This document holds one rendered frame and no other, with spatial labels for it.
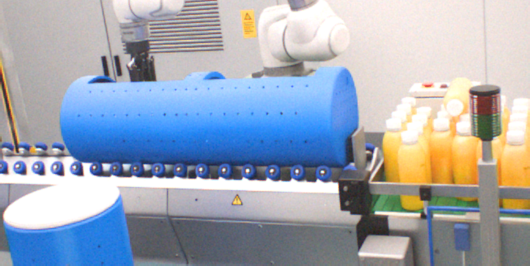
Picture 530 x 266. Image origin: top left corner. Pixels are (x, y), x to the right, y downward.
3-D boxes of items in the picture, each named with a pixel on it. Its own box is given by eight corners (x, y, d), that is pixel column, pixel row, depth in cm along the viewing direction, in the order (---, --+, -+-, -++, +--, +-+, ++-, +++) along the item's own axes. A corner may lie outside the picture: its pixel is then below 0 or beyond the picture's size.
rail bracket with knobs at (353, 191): (349, 202, 190) (345, 166, 187) (375, 204, 187) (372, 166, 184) (339, 218, 181) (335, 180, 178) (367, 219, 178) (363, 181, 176)
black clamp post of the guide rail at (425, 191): (421, 214, 177) (419, 184, 175) (434, 215, 176) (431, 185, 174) (419, 218, 175) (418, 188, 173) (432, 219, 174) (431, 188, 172)
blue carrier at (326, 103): (117, 152, 248) (107, 71, 244) (361, 155, 214) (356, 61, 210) (64, 173, 222) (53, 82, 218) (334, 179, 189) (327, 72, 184)
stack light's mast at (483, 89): (473, 155, 156) (470, 84, 151) (504, 155, 153) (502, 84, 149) (470, 166, 150) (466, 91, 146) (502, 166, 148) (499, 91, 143)
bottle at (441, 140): (464, 190, 188) (461, 125, 183) (444, 197, 185) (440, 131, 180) (446, 183, 194) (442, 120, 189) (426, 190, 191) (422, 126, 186)
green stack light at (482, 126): (472, 129, 154) (471, 106, 153) (503, 129, 152) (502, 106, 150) (468, 138, 148) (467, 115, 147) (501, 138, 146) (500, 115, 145)
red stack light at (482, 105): (471, 106, 153) (470, 88, 152) (502, 106, 150) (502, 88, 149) (467, 115, 147) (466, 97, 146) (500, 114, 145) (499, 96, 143)
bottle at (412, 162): (395, 207, 183) (390, 140, 178) (412, 198, 187) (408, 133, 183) (416, 213, 178) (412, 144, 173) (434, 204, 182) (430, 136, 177)
